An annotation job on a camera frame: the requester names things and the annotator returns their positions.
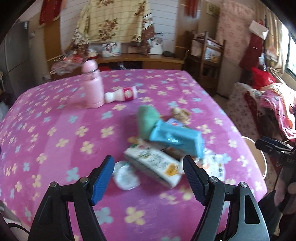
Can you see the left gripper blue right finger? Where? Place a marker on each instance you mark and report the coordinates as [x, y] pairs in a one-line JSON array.
[[230, 212]]

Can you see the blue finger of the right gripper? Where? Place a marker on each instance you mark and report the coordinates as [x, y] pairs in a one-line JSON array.
[[269, 143], [273, 153]]

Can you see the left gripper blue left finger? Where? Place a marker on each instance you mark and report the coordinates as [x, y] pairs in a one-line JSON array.
[[52, 219]]

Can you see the white plastic wrapper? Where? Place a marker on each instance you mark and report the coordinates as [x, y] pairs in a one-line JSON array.
[[124, 176]]

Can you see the blue wet wipes pack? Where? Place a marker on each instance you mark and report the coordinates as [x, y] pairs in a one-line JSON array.
[[188, 140]]

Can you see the blue white medicine box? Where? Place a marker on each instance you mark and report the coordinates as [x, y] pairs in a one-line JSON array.
[[174, 122]]

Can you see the white round trash bin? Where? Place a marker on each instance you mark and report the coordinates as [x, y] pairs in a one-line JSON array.
[[258, 155]]

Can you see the right hand white glove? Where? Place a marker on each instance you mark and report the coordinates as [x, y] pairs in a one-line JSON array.
[[284, 196]]

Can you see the pink cartoon blanket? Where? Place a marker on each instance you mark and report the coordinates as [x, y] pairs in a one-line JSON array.
[[280, 98]]

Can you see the white orange printed wrapper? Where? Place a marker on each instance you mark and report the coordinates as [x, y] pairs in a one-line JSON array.
[[213, 164]]

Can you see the red plastic bag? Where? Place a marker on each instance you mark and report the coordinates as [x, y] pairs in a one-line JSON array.
[[261, 78]]

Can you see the pink floral table cloth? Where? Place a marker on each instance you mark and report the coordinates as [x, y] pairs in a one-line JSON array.
[[50, 135]]

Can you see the crumpled brown tissue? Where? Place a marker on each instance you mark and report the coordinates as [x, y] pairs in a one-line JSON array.
[[181, 114]]

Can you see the white green carton box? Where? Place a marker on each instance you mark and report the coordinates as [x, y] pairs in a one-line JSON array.
[[154, 163]]

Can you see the wooden chair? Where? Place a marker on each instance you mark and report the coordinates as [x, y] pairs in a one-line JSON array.
[[203, 60]]

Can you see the pink thermos bottle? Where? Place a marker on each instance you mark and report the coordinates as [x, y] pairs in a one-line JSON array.
[[93, 84]]

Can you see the white yogurt drink bottle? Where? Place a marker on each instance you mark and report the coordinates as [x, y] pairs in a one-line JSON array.
[[121, 95]]

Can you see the wooden sideboard shelf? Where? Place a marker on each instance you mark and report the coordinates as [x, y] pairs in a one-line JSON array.
[[138, 61]]

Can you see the framed family photo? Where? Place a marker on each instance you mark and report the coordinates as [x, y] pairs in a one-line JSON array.
[[111, 50]]

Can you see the yellow floral hanging cloth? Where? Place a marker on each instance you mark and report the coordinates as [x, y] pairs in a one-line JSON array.
[[115, 22]]

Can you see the white cat picture frame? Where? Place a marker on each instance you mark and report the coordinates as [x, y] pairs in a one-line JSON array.
[[155, 46]]

